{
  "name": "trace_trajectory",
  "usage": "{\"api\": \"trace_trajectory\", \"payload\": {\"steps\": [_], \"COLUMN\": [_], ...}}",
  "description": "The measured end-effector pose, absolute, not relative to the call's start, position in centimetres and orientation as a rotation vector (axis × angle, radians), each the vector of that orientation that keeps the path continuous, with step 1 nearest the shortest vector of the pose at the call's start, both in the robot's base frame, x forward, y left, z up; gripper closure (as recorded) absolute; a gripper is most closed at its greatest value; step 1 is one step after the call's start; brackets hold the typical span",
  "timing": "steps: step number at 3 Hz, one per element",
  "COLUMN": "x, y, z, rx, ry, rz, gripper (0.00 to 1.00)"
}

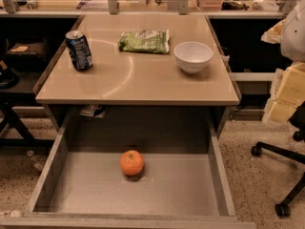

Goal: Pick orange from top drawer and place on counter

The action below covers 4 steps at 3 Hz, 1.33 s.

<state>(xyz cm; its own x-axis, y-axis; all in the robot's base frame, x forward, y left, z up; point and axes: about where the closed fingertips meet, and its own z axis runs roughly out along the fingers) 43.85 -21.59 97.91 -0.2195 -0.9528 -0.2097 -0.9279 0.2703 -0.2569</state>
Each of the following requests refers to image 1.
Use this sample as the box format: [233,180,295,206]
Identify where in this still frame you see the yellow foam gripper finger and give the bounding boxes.
[261,20,285,44]
[262,62,305,123]

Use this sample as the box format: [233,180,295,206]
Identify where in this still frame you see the orange fruit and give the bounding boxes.
[120,150,144,176]

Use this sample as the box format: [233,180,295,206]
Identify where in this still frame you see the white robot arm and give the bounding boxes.
[261,0,305,126]

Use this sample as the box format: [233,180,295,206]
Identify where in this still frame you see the open grey drawer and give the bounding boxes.
[2,107,256,229]

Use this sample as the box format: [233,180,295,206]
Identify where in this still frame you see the paper tag under counter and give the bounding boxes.
[80,105,107,117]

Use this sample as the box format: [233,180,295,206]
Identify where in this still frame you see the black office chair base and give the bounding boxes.
[250,100,305,219]

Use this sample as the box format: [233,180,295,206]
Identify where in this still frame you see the white bowl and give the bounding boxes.
[173,41,214,73]

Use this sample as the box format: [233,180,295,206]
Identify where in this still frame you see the green chip bag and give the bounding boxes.
[118,30,170,54]

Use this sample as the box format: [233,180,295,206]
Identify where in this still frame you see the blue soda can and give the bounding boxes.
[65,31,92,71]

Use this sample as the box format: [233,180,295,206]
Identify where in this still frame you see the black stand left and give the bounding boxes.
[0,39,53,147]

